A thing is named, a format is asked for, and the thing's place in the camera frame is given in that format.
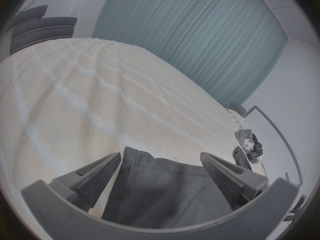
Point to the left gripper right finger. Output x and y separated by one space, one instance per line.
235 184

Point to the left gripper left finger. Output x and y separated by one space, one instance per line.
85 186

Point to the black polo shirt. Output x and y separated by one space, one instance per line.
162 189

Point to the pile of clothes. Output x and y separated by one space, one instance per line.
255 151

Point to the bed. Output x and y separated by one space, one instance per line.
100 96

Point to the white printed pillow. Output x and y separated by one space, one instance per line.
238 120

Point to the blue-green curtain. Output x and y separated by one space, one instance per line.
150 16
230 46

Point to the black chest of drawers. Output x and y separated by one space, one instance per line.
42 31

